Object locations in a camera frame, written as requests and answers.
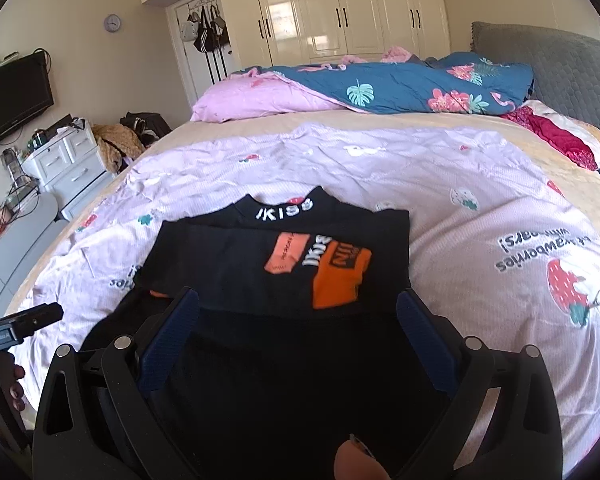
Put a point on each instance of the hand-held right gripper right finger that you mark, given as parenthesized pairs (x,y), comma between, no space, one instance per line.
(425,340)

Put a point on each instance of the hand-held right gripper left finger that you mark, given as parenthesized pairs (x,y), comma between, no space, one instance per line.
(172,340)

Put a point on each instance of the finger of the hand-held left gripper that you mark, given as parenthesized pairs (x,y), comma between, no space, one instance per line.
(37,316)

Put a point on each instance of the black sweater with orange patches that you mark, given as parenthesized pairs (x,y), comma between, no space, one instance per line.
(230,270)

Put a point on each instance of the person's left hand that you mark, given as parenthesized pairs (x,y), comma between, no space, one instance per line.
(19,375)

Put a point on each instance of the person's right hand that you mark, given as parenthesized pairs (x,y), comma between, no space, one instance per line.
(357,462)

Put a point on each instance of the grey round table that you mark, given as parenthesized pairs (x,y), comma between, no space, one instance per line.
(30,210)

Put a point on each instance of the pink strawberry bear printed blanket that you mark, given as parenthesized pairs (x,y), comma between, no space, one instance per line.
(430,200)

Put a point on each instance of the white drawer cabinet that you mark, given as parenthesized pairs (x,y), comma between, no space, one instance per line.
(75,170)

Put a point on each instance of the brown crumpled cloth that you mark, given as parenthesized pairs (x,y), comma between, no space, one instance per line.
(120,145)

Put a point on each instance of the black flat box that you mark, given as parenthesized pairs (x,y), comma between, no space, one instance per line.
(62,126)

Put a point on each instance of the black flat television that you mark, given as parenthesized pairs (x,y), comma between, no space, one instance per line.
(10,100)

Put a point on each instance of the red floral pillow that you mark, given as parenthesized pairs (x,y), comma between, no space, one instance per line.
(565,135)

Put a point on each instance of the blue and pink floral quilt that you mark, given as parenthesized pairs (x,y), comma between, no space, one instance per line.
(405,85)

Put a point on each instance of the white door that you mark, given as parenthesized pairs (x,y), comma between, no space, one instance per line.
(190,75)

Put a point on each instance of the black striped hanging bag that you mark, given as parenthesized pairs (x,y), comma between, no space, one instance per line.
(206,37)

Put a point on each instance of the pale hanging bag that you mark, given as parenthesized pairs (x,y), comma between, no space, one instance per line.
(187,30)

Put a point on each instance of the grey quilted headboard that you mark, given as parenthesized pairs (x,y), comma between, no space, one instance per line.
(570,65)

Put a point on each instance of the grey hanging bag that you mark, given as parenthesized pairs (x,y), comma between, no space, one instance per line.
(221,25)

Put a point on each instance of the cream glossy wardrobe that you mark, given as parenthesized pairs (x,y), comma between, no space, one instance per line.
(320,10)

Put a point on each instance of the round wall clock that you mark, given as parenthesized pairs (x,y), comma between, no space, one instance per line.
(112,22)

